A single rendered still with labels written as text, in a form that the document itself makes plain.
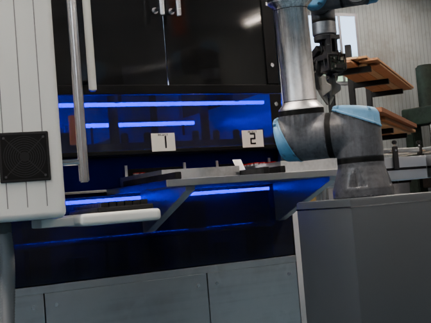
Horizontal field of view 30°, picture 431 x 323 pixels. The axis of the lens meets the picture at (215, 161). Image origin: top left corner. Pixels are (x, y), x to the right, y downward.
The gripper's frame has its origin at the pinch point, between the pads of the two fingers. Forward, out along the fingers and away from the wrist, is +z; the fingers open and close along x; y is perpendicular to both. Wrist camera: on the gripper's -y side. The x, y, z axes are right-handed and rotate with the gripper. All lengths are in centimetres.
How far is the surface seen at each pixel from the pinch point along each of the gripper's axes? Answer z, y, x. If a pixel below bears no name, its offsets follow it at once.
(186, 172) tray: 19, -10, -46
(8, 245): 36, -11, -99
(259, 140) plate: 8.3, -35.5, -4.4
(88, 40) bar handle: -24, -28, -66
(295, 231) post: 41, -36, 7
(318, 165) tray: 19.9, 1.8, -6.7
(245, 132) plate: 5.5, -35.5, -9.6
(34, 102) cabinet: 2, 20, -98
